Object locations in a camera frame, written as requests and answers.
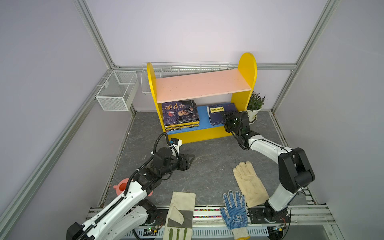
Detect blue thread-bound book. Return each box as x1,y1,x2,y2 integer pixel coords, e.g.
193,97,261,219
210,119,225,126
207,103,238,122

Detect black book gold lettering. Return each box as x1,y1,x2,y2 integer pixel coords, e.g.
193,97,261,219
165,122,200,132

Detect purple portrait book front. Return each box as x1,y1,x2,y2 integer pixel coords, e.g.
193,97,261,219
162,100,200,127

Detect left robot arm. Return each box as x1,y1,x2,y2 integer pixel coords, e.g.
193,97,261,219
66,133,195,240

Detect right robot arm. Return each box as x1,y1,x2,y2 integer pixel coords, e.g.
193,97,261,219
223,112,315,221

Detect potted green plant white pot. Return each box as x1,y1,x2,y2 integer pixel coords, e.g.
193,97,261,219
247,92,266,124

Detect yellow bookshelf pink blue shelves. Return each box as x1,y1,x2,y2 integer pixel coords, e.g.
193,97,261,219
147,53,258,144

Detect pink watering can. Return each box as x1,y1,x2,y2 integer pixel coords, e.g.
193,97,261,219
113,178,138,196

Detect grey green canvas glove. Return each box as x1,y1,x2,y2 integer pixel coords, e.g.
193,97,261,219
163,192,196,240

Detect beige leather work glove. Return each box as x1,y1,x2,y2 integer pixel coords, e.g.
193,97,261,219
233,162,269,208

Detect blue dotted knit glove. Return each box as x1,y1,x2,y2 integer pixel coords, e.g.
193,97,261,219
220,190,250,240

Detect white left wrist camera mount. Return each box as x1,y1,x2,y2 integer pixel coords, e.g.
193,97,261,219
170,138,182,158

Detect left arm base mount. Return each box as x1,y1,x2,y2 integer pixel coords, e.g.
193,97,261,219
132,209,168,240

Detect white wire mesh basket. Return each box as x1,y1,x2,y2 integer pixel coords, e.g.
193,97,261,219
96,71,140,112

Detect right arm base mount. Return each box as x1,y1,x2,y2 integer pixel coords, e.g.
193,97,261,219
247,206,291,224

